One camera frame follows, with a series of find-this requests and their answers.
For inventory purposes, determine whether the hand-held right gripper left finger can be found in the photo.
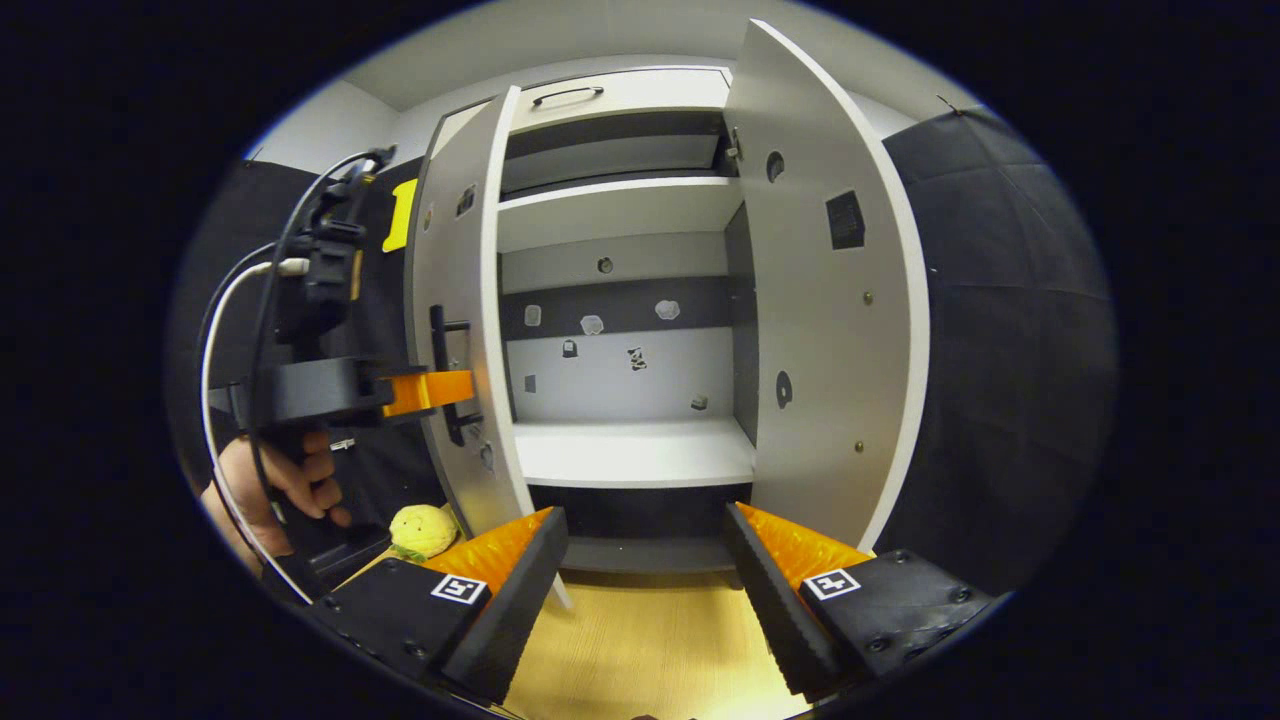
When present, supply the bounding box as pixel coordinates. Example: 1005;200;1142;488
310;505;571;704

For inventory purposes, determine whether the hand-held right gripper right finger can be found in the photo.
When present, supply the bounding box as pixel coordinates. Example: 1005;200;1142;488
722;500;1001;699

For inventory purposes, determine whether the beige cabinet door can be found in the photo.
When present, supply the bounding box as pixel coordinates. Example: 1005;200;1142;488
722;18;933;556
405;85;573;611

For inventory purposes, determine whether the beige double-door shoe cabinet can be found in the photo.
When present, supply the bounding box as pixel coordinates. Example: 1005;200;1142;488
403;18;933;613

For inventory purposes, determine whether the yellow plush toy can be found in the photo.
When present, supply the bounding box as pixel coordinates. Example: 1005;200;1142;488
388;503;461;563

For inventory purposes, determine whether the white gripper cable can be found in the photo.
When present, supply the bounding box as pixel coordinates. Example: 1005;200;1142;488
200;258;313;606

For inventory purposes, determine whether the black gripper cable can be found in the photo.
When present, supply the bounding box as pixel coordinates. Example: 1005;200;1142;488
195;146;398;531

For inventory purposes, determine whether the beige cabinet flap with handle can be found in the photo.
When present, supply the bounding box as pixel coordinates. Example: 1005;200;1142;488
430;66;734;126

